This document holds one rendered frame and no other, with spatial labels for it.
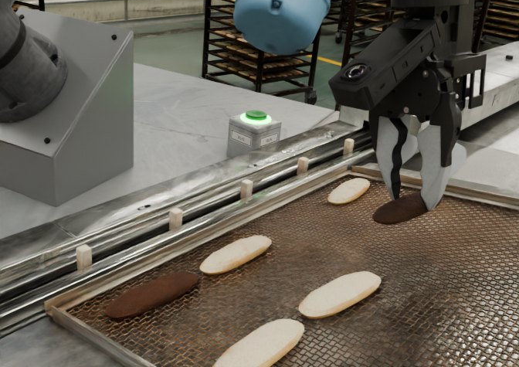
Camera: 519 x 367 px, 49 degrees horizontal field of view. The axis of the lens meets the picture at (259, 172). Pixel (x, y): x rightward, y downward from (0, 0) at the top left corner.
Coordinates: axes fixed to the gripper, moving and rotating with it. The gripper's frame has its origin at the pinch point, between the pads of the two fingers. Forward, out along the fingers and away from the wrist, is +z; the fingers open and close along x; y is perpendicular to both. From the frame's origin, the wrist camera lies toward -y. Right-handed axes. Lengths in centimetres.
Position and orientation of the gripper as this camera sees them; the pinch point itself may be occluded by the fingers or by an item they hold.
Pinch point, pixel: (408, 194)
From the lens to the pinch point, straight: 61.5
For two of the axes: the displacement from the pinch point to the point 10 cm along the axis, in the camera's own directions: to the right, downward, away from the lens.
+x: -6.4, -2.1, 7.4
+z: 0.4, 9.5, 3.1
